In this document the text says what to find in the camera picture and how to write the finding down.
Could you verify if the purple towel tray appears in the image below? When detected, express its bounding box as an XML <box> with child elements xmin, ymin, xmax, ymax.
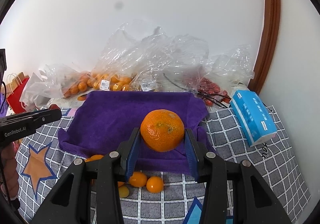
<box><xmin>57</xmin><ymin>90</ymin><xmax>216</xmax><ymax>174</ymax></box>

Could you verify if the orange mandarin end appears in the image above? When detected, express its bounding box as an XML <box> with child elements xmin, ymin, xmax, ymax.
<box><xmin>140</xmin><ymin>109</ymin><xmax>185</xmax><ymax>153</ymax></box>

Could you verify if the clear bag of red fruit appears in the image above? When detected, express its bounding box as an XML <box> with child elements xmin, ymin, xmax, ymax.
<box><xmin>197</xmin><ymin>45</ymin><xmax>254</xmax><ymax>108</ymax></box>

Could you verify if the small orange kumquat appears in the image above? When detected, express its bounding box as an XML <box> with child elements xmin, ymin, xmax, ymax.
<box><xmin>146</xmin><ymin>176</ymin><xmax>164</xmax><ymax>193</ymax></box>

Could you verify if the grey plastic bag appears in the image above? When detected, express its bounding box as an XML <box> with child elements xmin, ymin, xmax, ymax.
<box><xmin>20</xmin><ymin>73</ymin><xmax>50</xmax><ymax>112</ymax></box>

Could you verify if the blue tissue pack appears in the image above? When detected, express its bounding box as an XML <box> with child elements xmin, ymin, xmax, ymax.
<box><xmin>230</xmin><ymin>90</ymin><xmax>277</xmax><ymax>147</ymax></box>

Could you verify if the brown wooden door frame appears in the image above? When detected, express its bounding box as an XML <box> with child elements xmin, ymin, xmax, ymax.
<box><xmin>248</xmin><ymin>0</ymin><xmax>281</xmax><ymax>94</ymax></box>

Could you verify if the clear bag of mandarins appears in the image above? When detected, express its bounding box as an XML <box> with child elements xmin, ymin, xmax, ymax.
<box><xmin>37</xmin><ymin>64</ymin><xmax>91</xmax><ymax>98</ymax></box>

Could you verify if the yellow small fruit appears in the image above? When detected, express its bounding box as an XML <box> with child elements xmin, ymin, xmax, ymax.
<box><xmin>118</xmin><ymin>185</ymin><xmax>130</xmax><ymax>198</ymax></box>

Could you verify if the round orange mandarin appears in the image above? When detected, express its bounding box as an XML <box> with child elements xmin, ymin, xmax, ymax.
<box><xmin>85</xmin><ymin>155</ymin><xmax>104</xmax><ymax>162</ymax></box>

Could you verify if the person's left hand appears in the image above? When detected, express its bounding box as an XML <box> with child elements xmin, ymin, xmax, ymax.
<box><xmin>1</xmin><ymin>142</ymin><xmax>19</xmax><ymax>200</ymax></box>

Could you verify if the clear bag of kumquats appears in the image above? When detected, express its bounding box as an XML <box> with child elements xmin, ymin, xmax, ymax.
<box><xmin>94</xmin><ymin>20</ymin><xmax>209</xmax><ymax>93</ymax></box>

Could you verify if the fruit print cardboard box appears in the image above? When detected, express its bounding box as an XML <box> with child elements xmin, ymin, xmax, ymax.
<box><xmin>52</xmin><ymin>94</ymin><xmax>87</xmax><ymax>109</ymax></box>

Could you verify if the small orange mandarin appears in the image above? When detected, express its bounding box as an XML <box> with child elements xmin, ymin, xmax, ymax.
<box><xmin>128</xmin><ymin>171</ymin><xmax>148</xmax><ymax>188</ymax></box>

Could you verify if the grey checked blanket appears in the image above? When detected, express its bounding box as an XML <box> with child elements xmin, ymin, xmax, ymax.
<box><xmin>16</xmin><ymin>107</ymin><xmax>311</xmax><ymax>223</ymax></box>

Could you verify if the red paper bag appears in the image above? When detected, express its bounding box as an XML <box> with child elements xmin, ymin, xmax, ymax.
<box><xmin>6</xmin><ymin>72</ymin><xmax>29</xmax><ymax>114</ymax></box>

